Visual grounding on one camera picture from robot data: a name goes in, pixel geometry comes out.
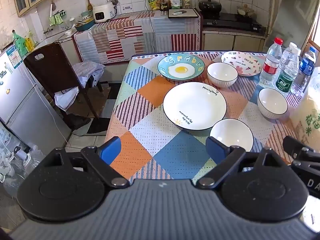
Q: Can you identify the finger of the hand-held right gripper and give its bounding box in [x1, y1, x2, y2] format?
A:
[283, 135, 320, 167]

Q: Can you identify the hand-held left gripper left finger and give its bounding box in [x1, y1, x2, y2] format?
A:
[44, 136, 130, 188]

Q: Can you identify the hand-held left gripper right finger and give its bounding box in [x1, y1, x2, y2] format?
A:
[197, 136, 285, 190]

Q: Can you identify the white bowl dark rim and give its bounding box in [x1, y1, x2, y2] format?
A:
[257, 88, 288, 120]
[207, 62, 238, 88]
[209, 118, 254, 153]

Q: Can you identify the large white plate dark rim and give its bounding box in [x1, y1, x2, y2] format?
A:
[163, 82, 227, 131]

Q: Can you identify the carrot and heart print plate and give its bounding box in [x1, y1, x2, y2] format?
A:
[220, 51, 262, 77]

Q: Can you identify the blue fried egg plate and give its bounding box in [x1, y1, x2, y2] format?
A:
[157, 53, 205, 81]

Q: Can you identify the clear rice bag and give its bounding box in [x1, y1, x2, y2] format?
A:
[290, 66, 320, 233]

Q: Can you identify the patchwork tablecloth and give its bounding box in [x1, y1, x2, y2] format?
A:
[104, 51, 308, 180]

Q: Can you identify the white cloth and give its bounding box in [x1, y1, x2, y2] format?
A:
[55, 86, 80, 112]

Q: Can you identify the green label water bottle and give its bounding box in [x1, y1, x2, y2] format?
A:
[275, 42, 302, 97]

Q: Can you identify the blue label water bottle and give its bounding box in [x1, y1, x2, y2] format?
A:
[291, 46, 317, 96]

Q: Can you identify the red label water bottle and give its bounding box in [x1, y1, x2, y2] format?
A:
[259, 37, 284, 87]

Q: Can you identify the clear plastic bag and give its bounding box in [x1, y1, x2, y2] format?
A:
[2, 150, 38, 198]

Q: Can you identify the dark wooden chair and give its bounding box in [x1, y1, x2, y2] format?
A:
[23, 42, 104, 130]

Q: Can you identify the silver refrigerator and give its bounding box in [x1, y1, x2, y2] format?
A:
[0, 44, 73, 150]

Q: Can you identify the cream lower cabinet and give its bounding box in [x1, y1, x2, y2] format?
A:
[201, 31, 266, 52]

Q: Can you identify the striped patchwork counter cloth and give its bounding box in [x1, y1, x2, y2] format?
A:
[72, 10, 202, 65]

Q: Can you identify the blue basin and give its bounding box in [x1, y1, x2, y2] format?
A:
[74, 17, 96, 32]

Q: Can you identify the black gas stove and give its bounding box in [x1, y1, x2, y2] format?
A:
[202, 12, 263, 32]

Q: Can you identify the yellow detergent bottle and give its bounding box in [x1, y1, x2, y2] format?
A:
[26, 31, 36, 52]

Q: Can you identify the white rice cooker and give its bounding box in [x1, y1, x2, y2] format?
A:
[93, 4, 116, 23]

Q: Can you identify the black framed cutting board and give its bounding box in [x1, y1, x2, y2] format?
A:
[168, 8, 199, 19]

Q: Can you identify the green detergent bottle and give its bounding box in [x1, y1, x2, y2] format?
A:
[12, 30, 28, 57]

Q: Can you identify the green hanging cloth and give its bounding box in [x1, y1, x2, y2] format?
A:
[49, 12, 66, 26]

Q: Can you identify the cream cooking pot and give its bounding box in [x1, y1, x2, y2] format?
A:
[237, 4, 255, 18]

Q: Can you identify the black wok with lid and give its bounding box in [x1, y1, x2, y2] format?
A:
[198, 0, 222, 19]

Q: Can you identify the white thin cable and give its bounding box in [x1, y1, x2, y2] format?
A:
[23, 64, 69, 143]

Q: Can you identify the black power cable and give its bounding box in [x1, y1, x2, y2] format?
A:
[140, 0, 157, 55]

